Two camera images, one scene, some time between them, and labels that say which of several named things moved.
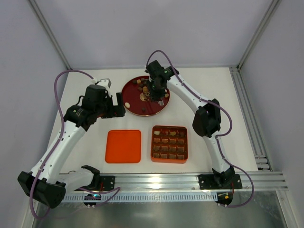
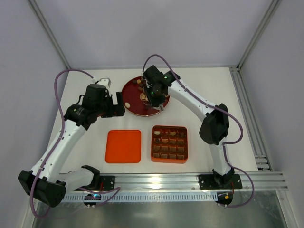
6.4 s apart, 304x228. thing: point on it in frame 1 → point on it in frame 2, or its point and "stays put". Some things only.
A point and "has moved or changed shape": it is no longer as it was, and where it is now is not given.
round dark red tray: [137, 99] stays put
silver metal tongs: [161, 102] has moved or changed shape
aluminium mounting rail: [271, 181] stays put
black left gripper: [114, 108] stays put
